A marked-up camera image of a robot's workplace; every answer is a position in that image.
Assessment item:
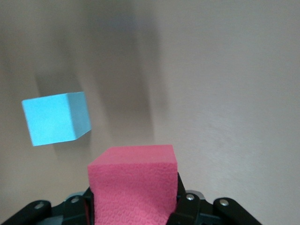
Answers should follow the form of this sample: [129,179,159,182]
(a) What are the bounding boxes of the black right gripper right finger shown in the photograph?
[167,172,208,225]

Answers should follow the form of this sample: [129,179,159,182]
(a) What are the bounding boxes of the blue foam cube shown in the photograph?
[21,91,91,147]

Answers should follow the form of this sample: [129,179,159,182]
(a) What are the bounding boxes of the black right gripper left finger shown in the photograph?
[62,187,96,225]

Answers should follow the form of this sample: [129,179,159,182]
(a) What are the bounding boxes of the red foam cube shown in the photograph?
[87,144,178,225]

